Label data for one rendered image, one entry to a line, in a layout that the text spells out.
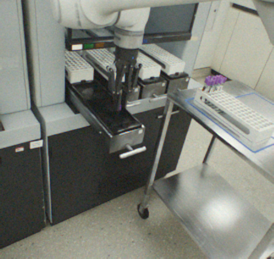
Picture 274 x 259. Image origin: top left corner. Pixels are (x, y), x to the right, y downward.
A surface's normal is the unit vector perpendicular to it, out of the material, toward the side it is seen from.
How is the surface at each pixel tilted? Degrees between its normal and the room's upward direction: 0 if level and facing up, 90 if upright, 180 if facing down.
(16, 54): 90
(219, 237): 0
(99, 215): 0
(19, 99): 90
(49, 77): 90
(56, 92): 90
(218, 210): 0
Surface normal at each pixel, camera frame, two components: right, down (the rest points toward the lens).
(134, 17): 0.44, 0.66
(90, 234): 0.15, -0.81
